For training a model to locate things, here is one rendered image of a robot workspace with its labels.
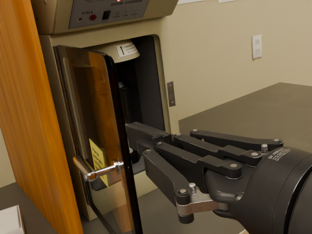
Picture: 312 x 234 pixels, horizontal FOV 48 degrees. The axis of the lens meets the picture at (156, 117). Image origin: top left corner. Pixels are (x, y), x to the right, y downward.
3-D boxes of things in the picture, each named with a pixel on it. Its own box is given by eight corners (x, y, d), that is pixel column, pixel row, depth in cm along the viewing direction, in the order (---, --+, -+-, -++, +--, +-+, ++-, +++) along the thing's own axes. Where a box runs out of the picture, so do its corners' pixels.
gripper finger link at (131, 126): (169, 161, 37) (164, 164, 37) (134, 145, 43) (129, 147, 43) (165, 136, 37) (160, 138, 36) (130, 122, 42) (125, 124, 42)
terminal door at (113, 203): (93, 205, 87) (59, 43, 74) (148, 282, 61) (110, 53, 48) (90, 206, 87) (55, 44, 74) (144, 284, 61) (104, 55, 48)
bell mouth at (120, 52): (64, 63, 97) (60, 43, 95) (119, 52, 106) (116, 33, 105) (93, 68, 83) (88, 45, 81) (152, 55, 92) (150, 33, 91)
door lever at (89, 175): (100, 158, 65) (98, 145, 64) (120, 177, 57) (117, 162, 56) (72, 167, 63) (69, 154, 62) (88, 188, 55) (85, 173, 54)
